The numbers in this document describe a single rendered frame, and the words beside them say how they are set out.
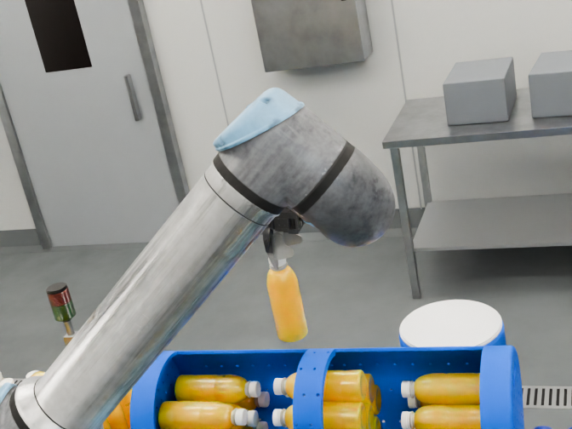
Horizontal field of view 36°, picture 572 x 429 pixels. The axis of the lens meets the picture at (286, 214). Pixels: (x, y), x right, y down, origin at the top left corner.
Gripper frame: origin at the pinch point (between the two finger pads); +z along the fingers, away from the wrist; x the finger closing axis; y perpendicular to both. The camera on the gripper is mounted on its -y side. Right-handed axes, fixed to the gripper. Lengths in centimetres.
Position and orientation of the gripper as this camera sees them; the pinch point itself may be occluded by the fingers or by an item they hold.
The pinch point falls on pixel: (277, 259)
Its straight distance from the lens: 199.7
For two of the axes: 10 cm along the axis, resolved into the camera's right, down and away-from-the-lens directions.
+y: 9.4, 0.5, -3.2
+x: 3.1, -4.6, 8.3
